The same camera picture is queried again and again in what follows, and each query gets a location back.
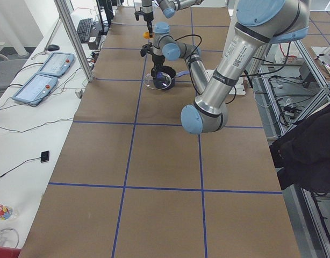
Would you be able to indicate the yellow corn cob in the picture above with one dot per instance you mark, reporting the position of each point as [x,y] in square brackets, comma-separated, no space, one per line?
[148,35]

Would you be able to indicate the blue teach pendant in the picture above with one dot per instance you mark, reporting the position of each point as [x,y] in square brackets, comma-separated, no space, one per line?
[57,64]
[35,89]

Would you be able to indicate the aluminium frame post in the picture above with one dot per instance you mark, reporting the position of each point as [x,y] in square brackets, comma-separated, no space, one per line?
[66,19]

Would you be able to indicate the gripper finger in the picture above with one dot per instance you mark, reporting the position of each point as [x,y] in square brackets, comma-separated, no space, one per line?
[150,28]
[154,72]

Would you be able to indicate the glass pot lid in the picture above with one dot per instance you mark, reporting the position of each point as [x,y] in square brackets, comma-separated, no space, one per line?
[161,82]

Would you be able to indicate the small metal cylinder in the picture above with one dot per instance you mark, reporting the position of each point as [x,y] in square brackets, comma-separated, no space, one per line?
[79,93]

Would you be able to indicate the red printed plastic bag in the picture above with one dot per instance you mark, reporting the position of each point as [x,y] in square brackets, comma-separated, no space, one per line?
[8,212]

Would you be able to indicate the grey office chair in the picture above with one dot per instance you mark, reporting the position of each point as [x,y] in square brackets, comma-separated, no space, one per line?
[8,70]

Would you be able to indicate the brown paper table cover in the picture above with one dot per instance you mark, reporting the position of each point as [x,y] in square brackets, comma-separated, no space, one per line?
[131,182]

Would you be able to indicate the lower blue teach pendant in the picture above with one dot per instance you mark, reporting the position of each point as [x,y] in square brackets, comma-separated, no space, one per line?
[35,89]

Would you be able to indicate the small black square pad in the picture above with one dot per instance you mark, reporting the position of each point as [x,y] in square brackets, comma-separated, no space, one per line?
[44,156]

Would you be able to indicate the dark blue saucepan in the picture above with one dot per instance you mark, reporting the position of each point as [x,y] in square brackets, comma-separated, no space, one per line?
[173,74]

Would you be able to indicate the black computer mouse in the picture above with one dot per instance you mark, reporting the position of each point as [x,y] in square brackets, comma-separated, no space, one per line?
[53,47]

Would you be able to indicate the upper blue teach pendant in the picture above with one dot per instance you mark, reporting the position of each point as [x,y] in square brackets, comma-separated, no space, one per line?
[57,64]

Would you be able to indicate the black keyboard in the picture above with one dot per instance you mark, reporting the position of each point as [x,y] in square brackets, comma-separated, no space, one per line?
[84,29]

